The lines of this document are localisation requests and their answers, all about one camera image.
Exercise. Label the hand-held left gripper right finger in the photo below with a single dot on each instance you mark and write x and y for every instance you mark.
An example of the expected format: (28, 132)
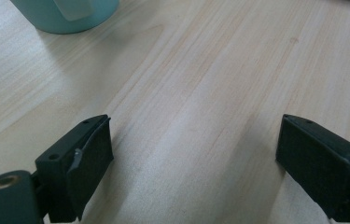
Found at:
(322, 161)

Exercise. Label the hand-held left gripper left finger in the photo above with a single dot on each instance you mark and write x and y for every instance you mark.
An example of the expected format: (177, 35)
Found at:
(70, 161)

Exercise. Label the light teal cup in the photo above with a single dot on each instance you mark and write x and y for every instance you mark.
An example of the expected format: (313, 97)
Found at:
(67, 15)

